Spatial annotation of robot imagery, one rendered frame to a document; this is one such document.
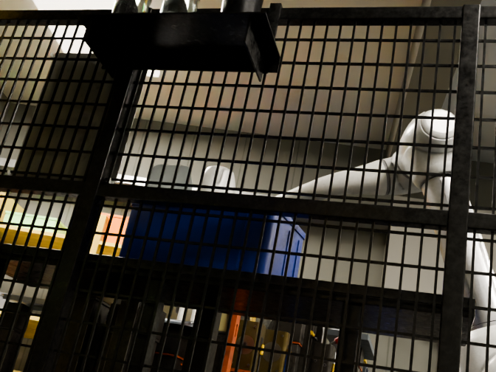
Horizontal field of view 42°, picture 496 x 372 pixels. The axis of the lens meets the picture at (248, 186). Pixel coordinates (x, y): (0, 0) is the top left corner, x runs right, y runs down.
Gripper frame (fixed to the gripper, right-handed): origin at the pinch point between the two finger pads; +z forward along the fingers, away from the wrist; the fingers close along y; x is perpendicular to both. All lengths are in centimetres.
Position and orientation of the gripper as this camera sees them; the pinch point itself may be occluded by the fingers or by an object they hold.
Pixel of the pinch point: (187, 315)
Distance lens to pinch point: 166.2
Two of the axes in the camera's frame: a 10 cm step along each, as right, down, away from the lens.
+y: -9.5, -0.7, 2.9
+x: -2.3, -4.2, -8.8
